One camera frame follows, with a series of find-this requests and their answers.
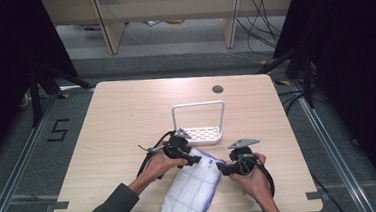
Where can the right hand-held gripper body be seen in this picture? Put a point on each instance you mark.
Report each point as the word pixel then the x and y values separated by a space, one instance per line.
pixel 243 155

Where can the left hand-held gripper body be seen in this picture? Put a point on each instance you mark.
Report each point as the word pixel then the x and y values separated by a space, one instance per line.
pixel 176 146

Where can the white cloth with purple grid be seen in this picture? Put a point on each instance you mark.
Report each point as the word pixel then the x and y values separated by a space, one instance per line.
pixel 188 192

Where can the person's left hand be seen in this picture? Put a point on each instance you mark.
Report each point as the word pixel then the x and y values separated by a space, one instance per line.
pixel 163 164

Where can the person's right hand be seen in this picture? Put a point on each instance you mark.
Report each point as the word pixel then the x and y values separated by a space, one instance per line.
pixel 253 181

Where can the round grey table grommet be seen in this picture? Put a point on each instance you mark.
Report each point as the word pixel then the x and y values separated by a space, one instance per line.
pixel 218 89

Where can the grey tape patch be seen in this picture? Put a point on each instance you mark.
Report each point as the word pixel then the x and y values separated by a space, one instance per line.
pixel 58 206
pixel 314 195

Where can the yellow black hazard tape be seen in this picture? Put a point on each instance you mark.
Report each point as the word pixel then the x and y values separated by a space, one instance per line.
pixel 63 96
pixel 283 83

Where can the black metal stand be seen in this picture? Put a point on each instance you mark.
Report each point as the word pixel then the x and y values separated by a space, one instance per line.
pixel 308 81
pixel 36 100

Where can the light wooden desk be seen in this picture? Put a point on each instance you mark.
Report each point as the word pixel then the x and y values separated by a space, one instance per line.
pixel 169 7

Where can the black curtain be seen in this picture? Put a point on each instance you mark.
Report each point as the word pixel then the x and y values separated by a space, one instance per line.
pixel 356 57
pixel 1 49

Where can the aluminium floor rail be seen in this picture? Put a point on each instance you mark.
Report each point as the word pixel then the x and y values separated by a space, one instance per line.
pixel 333 162
pixel 16 164

